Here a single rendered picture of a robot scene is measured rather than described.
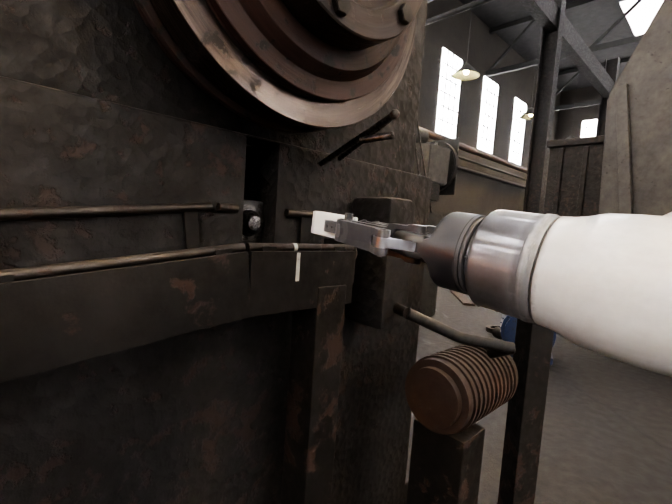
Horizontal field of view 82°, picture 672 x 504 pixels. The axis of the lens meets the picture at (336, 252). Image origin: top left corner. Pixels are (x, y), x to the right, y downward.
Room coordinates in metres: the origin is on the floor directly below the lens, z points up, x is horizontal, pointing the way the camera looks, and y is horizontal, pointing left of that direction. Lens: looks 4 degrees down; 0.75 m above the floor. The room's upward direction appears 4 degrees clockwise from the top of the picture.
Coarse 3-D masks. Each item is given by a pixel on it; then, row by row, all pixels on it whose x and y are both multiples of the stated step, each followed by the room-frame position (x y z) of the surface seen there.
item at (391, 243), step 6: (390, 234) 0.38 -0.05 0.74; (372, 240) 0.38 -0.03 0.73; (378, 240) 0.36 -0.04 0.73; (384, 240) 0.36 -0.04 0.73; (390, 240) 0.36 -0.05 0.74; (396, 240) 0.37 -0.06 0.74; (402, 240) 0.37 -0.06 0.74; (378, 246) 0.36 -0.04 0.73; (384, 246) 0.36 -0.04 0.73; (390, 246) 0.37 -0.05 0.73; (396, 246) 0.37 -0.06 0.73; (402, 246) 0.37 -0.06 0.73; (408, 246) 0.37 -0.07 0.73; (414, 246) 0.37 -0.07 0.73
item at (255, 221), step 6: (246, 210) 0.63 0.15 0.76; (252, 210) 0.64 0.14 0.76; (246, 216) 0.62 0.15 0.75; (252, 216) 0.62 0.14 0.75; (258, 216) 0.63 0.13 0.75; (246, 222) 0.61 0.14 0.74; (252, 222) 0.62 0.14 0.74; (258, 222) 0.63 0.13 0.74; (246, 228) 0.62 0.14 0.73; (252, 228) 0.62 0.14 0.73; (258, 228) 0.63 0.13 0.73; (246, 234) 0.63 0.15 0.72; (252, 234) 0.63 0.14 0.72
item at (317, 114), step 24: (168, 0) 0.42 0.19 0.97; (192, 0) 0.43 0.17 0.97; (168, 24) 0.47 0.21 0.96; (192, 24) 0.43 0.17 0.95; (216, 24) 0.45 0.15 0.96; (192, 48) 0.47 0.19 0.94; (216, 48) 0.45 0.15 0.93; (408, 48) 0.69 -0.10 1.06; (216, 72) 0.49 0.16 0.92; (240, 72) 0.47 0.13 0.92; (240, 96) 0.52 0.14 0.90; (264, 96) 0.50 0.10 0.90; (288, 96) 0.52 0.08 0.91; (384, 96) 0.66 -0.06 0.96; (288, 120) 0.54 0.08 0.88; (312, 120) 0.55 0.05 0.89; (336, 120) 0.58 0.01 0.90; (360, 120) 0.62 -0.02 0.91
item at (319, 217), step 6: (318, 216) 0.51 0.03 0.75; (324, 216) 0.50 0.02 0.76; (330, 216) 0.49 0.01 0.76; (336, 216) 0.49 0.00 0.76; (342, 216) 0.48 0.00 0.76; (312, 222) 0.52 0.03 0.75; (318, 222) 0.51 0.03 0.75; (324, 222) 0.50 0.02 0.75; (312, 228) 0.52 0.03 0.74; (318, 228) 0.51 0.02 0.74; (318, 234) 0.51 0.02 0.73; (324, 234) 0.50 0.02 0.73; (330, 234) 0.49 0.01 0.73
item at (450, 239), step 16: (448, 224) 0.35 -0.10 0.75; (464, 224) 0.34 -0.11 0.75; (416, 240) 0.36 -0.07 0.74; (432, 240) 0.35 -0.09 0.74; (448, 240) 0.34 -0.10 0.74; (464, 240) 0.33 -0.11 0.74; (416, 256) 0.36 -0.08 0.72; (432, 256) 0.35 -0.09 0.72; (448, 256) 0.34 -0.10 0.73; (464, 256) 0.33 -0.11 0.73; (432, 272) 0.36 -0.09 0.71; (448, 272) 0.34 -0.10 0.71; (448, 288) 0.36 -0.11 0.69; (464, 288) 0.34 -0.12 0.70
